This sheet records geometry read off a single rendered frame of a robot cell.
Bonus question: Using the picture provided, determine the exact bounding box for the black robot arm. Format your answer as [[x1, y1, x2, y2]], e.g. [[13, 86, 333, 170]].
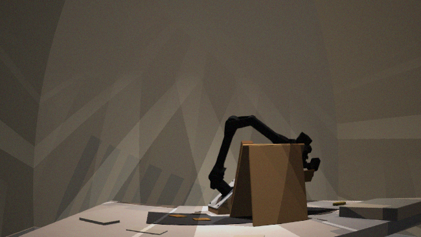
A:
[[209, 115, 312, 197]]

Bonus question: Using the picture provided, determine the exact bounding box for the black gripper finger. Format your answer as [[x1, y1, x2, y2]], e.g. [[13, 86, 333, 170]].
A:
[[308, 161, 315, 170]]

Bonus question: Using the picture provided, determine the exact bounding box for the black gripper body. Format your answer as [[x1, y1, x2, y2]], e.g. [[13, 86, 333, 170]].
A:
[[302, 157, 321, 171]]

